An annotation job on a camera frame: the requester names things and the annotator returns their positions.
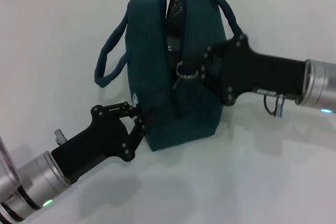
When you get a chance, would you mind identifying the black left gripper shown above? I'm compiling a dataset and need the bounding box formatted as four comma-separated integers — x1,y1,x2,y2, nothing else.
51,102,156,183

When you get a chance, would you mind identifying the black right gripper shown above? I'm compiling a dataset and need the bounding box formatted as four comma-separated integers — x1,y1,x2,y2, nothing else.
181,34,307,106

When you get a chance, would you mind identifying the metal zipper pull ring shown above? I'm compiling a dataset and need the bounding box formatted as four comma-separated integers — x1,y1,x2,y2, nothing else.
172,60,201,89

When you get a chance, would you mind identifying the teal fabric lunch bag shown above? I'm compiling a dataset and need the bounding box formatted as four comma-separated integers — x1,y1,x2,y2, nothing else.
94,0,244,152

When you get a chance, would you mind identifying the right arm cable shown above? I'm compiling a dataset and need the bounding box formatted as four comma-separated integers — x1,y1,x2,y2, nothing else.
264,94,286,118

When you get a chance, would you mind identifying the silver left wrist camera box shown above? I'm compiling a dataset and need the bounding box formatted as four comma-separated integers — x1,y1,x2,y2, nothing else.
0,136,21,187

